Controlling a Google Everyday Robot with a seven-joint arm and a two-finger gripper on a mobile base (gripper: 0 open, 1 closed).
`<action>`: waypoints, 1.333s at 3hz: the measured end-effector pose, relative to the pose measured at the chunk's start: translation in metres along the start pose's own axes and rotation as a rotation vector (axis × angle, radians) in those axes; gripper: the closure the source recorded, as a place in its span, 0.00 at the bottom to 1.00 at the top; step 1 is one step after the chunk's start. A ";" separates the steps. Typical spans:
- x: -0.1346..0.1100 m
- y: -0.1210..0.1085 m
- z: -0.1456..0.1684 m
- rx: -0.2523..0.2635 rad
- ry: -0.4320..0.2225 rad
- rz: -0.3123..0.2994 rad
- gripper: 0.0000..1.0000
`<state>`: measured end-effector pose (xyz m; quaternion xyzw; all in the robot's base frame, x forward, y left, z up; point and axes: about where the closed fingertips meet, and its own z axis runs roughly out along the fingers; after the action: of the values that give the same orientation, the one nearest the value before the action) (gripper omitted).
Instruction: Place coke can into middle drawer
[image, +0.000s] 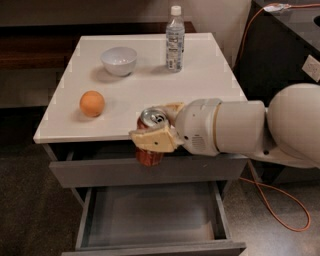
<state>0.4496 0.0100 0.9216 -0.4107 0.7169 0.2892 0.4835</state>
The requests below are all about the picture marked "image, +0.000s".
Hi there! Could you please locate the orange fruit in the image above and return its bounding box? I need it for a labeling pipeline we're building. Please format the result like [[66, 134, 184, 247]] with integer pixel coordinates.
[[79, 90, 105, 117]]

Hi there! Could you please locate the white-topped grey drawer cabinet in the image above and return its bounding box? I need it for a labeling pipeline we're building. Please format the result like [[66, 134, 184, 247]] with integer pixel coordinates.
[[33, 32, 264, 256]]

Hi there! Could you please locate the orange extension cable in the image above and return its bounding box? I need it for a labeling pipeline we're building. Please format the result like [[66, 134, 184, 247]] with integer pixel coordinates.
[[233, 3, 320, 233]]

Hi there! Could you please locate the grey top drawer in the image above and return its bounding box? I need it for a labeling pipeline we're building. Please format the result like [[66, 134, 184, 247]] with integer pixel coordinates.
[[49, 154, 247, 188]]

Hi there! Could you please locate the grey drawer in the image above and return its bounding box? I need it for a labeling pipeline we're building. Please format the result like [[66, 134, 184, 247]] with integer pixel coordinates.
[[49, 154, 247, 188], [61, 182, 246, 256]]

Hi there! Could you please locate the white wall outlet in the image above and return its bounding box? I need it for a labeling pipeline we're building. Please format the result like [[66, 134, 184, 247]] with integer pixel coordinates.
[[302, 55, 320, 82]]

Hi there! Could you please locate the white bowl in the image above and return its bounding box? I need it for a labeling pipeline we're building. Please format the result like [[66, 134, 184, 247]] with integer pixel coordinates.
[[100, 47, 137, 77]]

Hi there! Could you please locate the red coke can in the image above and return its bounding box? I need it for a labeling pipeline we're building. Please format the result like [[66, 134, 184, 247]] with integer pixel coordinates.
[[136, 107, 169, 167]]

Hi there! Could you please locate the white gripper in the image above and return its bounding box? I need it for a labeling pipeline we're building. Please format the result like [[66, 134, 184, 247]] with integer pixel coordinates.
[[129, 99, 221, 156]]

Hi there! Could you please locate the clear plastic water bottle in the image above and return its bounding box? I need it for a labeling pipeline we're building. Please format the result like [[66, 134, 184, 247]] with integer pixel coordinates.
[[166, 5, 185, 72]]

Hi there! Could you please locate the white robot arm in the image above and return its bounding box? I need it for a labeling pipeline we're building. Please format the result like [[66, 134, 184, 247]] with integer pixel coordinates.
[[130, 83, 320, 168]]

